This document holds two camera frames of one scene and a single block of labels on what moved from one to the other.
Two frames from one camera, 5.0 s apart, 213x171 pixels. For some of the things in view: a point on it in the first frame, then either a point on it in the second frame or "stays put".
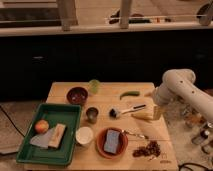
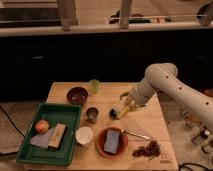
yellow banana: x=148 y=114 to x=126 y=109
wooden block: x=57 y=135 stays put
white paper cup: x=84 y=135 stays put
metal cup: x=91 y=114 stays put
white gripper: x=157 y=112 to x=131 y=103
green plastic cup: x=94 y=84 stays put
